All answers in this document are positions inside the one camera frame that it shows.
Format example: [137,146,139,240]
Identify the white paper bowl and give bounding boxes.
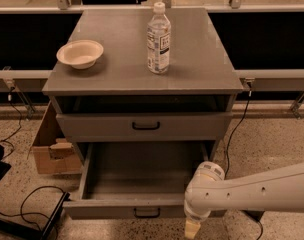
[56,40,104,70]

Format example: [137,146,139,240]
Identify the clear plastic water bottle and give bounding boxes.
[147,2,171,74]

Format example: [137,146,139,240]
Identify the black power adapter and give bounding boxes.
[243,210,264,222]

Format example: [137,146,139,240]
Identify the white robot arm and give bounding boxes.
[184,161,304,239]

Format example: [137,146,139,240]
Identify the grey top drawer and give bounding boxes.
[56,112,232,142]

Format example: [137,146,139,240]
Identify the brown cardboard box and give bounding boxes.
[31,103,82,174]

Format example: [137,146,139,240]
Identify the black stand base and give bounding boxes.
[0,192,70,240]

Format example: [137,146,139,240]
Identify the grey drawer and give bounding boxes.
[64,141,210,219]
[56,112,232,142]

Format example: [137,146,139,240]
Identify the black wall cable left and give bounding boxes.
[0,86,24,159]

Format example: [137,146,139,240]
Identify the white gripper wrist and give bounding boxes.
[184,161,225,240]

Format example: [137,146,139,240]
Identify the black adapter cable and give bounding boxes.
[222,90,265,240]

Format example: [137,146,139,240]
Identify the black floor cable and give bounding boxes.
[0,185,67,240]

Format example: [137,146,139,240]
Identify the grey drawer cabinet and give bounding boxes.
[43,7,242,158]

